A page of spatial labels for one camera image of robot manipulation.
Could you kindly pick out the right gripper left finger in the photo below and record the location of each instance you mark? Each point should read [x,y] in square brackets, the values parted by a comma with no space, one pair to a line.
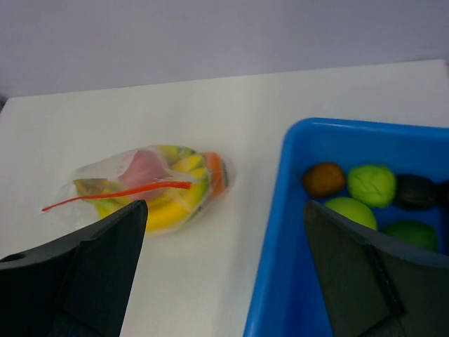
[78,284]

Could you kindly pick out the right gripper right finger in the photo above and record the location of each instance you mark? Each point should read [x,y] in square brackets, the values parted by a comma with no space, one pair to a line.
[373,284]

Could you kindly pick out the yellow banana bunch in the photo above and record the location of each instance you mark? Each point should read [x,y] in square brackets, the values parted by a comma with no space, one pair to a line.
[168,207]

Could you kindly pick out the pink peach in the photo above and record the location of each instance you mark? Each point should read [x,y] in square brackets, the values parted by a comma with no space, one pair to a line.
[144,168]

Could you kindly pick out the clear zip top bag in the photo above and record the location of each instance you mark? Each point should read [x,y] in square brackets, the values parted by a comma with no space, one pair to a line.
[76,214]

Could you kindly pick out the orange tomato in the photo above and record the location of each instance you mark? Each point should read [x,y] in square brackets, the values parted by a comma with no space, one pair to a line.
[218,173]

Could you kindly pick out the dark green avocado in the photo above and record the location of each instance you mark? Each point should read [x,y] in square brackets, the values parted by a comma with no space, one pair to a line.
[413,232]

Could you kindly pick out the green lime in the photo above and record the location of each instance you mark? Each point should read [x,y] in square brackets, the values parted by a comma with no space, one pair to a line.
[353,210]

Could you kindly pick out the blue plastic bin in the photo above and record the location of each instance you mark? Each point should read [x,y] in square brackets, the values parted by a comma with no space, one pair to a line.
[287,298]

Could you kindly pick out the green apple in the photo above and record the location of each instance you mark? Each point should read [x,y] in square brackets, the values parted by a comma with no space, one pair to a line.
[372,184]

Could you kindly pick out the dark purple fruit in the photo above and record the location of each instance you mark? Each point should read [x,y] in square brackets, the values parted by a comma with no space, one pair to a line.
[415,193]

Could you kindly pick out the brown kiwi fruit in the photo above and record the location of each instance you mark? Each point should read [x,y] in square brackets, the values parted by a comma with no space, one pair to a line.
[324,180]

